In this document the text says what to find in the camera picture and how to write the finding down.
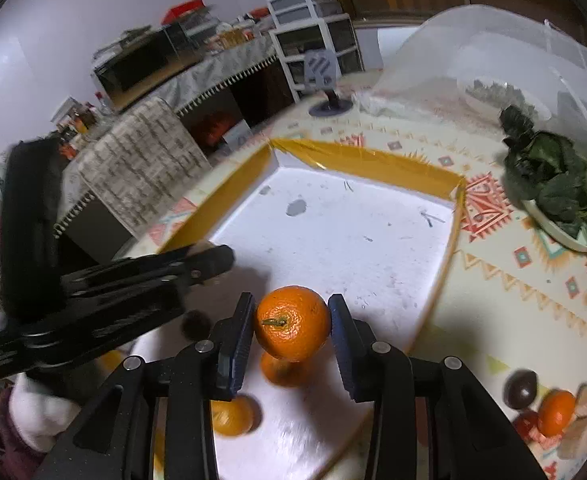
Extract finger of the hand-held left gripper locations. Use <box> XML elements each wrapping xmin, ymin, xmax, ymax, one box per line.
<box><xmin>0</xmin><ymin>284</ymin><xmax>190</xmax><ymax>379</ymax></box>
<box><xmin>59</xmin><ymin>244</ymin><xmax>237</xmax><ymax>307</ymax></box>

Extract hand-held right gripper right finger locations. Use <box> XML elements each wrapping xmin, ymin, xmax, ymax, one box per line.
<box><xmin>327</xmin><ymin>294</ymin><xmax>549</xmax><ymax>480</ymax></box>

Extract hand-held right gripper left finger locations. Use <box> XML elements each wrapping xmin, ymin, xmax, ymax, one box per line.
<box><xmin>33</xmin><ymin>291</ymin><xmax>257</xmax><ymax>480</ymax></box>

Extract orange mandarin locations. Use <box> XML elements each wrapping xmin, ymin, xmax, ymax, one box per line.
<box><xmin>538</xmin><ymin>390</ymin><xmax>577</xmax><ymax>437</ymax></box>
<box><xmin>210</xmin><ymin>394</ymin><xmax>262</xmax><ymax>437</ymax></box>
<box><xmin>253</xmin><ymin>285</ymin><xmax>333</xmax><ymax>363</ymax></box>
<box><xmin>260</xmin><ymin>350</ymin><xmax>319</xmax><ymax>388</ymax></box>

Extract white tray with yellow edge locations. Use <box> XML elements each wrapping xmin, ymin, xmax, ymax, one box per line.
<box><xmin>123</xmin><ymin>137</ymin><xmax>469</xmax><ymax>480</ymax></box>

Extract dark passion fruit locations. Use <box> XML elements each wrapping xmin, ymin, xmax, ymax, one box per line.
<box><xmin>503</xmin><ymin>369</ymin><xmax>538</xmax><ymax>409</ymax></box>

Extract red jujube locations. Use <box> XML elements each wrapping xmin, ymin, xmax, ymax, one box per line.
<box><xmin>513</xmin><ymin>410</ymin><xmax>541</xmax><ymax>441</ymax></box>

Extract black microwave oven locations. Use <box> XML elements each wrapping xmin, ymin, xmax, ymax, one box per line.
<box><xmin>92</xmin><ymin>25</ymin><xmax>204</xmax><ymax>111</ymax></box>

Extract tasselled side table cloth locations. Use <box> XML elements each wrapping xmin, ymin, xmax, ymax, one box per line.
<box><xmin>163</xmin><ymin>35</ymin><xmax>279</xmax><ymax>116</ymax></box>

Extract grey phone stand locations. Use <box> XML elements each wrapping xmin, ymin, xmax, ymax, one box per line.
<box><xmin>306</xmin><ymin>50</ymin><xmax>354</xmax><ymax>116</ymax></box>

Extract white oval plate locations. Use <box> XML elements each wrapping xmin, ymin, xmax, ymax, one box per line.
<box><xmin>521</xmin><ymin>199</ymin><xmax>587</xmax><ymax>253</ymax></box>

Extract red box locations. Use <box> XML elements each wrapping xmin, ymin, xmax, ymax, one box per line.
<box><xmin>162</xmin><ymin>0</ymin><xmax>206</xmax><ymax>25</ymax></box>

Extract large white drawer unit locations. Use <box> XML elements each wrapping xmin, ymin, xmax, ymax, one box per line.
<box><xmin>270</xmin><ymin>12</ymin><xmax>367</xmax><ymax>101</ymax></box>

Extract green spinach leaves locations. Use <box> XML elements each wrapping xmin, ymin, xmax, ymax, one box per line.
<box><xmin>498</xmin><ymin>105</ymin><xmax>587</xmax><ymax>248</ymax></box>

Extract plate of cooked food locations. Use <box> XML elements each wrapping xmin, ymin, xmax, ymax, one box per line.
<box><xmin>466</xmin><ymin>76</ymin><xmax>549</xmax><ymax>121</ymax></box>

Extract white mesh food cover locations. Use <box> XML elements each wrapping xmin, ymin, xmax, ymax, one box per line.
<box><xmin>358</xmin><ymin>2</ymin><xmax>587</xmax><ymax>171</ymax></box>

